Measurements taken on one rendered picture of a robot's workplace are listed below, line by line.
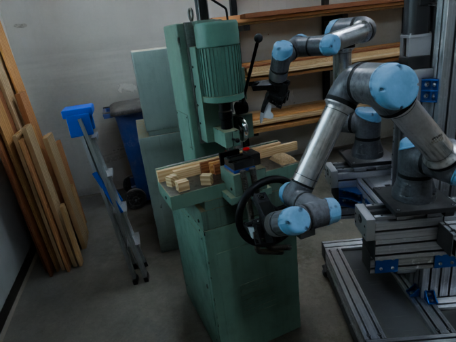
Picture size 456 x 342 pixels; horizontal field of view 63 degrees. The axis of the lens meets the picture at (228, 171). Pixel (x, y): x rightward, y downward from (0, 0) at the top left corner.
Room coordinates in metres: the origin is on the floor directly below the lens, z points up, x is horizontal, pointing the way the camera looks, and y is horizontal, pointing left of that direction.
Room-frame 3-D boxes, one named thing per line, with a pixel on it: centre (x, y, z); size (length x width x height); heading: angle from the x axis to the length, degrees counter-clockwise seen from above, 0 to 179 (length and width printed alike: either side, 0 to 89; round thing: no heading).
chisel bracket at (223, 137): (1.59, -0.01, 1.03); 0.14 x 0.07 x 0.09; 21
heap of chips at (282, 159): (1.57, -0.25, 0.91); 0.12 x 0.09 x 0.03; 21
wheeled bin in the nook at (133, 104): (3.43, 0.75, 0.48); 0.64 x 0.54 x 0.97; 105
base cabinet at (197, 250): (1.68, 0.03, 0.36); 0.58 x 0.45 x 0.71; 21
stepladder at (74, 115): (2.12, 0.75, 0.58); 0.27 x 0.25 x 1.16; 103
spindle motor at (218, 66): (1.57, -0.02, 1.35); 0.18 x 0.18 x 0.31
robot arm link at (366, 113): (1.73, -0.69, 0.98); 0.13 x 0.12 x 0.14; 43
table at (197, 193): (1.46, -0.03, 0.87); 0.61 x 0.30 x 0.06; 111
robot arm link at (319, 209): (0.95, -0.24, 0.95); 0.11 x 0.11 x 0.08; 20
